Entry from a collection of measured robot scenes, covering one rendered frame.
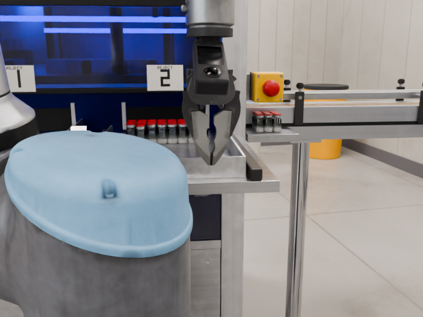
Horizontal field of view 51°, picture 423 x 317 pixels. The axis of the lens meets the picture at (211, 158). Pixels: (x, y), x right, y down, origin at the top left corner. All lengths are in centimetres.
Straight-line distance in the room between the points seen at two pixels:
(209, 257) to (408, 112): 68
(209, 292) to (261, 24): 417
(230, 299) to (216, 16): 81
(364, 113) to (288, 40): 399
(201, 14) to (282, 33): 456
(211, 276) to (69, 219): 98
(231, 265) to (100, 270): 96
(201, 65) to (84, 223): 40
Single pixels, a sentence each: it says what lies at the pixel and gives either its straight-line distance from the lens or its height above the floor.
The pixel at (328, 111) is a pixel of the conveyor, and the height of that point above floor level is 92.
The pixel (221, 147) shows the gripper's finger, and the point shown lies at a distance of 70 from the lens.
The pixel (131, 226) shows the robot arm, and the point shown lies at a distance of 26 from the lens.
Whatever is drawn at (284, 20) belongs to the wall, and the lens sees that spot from 524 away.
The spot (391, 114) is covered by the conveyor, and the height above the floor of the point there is 91.
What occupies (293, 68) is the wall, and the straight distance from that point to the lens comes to 528.
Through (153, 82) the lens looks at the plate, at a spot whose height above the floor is 101.
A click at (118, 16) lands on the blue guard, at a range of 108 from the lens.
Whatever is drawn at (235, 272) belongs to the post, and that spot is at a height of 51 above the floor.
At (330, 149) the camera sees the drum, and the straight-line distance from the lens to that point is 469.
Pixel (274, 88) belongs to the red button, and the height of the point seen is 100.
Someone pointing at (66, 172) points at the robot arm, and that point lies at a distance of 26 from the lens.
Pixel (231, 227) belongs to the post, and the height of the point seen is 64.
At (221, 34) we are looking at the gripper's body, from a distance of 68.
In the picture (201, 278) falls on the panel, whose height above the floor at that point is 49.
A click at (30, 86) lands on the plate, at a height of 100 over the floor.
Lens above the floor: 108
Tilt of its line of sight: 14 degrees down
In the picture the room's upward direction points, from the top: straight up
